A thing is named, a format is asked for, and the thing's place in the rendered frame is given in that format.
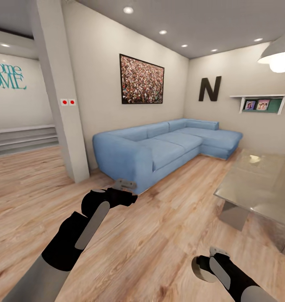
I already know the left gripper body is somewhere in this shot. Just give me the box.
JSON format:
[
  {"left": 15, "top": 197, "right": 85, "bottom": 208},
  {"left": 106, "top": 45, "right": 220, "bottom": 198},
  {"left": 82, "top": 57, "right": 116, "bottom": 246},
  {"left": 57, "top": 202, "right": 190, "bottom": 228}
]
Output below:
[{"left": 107, "top": 188, "right": 132, "bottom": 207}]

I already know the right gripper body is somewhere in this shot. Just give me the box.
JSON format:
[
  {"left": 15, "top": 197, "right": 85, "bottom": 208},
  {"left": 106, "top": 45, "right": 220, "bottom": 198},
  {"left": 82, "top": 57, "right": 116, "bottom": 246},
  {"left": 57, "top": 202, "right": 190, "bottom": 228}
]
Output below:
[{"left": 199, "top": 255, "right": 214, "bottom": 275}]

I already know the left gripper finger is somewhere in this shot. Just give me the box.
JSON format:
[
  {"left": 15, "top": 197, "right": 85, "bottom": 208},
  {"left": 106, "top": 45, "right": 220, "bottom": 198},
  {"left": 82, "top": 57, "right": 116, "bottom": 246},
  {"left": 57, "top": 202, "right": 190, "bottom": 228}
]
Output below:
[{"left": 131, "top": 195, "right": 138, "bottom": 204}]

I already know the pillar candle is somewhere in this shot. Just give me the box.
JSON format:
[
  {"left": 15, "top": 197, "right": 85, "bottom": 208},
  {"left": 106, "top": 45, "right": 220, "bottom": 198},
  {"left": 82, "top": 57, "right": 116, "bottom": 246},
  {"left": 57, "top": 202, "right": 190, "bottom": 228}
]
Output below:
[{"left": 192, "top": 257, "right": 218, "bottom": 283}]

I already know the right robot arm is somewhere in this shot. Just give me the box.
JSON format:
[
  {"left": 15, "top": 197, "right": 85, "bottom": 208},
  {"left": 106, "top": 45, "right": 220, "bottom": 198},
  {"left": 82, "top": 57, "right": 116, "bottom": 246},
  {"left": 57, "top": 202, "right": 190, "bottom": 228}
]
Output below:
[{"left": 196, "top": 246, "right": 278, "bottom": 302}]

